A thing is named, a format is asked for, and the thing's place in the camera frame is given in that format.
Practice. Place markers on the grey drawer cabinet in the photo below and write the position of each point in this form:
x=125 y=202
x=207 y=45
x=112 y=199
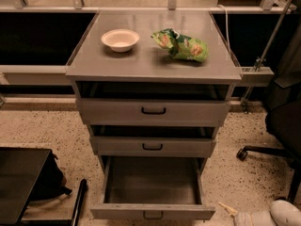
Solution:
x=146 y=61

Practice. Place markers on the grey bottom drawer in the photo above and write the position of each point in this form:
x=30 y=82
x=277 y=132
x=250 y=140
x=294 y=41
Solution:
x=152 y=188

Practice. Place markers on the black backpack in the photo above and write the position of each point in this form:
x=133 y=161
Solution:
x=51 y=182

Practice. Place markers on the green chip bag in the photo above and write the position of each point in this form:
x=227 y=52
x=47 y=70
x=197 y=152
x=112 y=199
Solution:
x=180 y=46

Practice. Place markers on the grey top drawer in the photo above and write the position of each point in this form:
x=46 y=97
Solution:
x=149 y=103

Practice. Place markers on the white bowl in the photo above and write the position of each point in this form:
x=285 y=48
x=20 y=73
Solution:
x=120 y=40

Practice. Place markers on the grey drawer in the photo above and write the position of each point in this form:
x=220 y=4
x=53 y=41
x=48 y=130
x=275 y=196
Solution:
x=152 y=140
x=149 y=103
x=152 y=188

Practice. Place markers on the black office chair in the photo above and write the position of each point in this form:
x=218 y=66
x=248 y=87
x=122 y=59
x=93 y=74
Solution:
x=283 y=120

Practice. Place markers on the grey middle drawer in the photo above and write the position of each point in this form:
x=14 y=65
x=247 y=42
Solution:
x=152 y=140

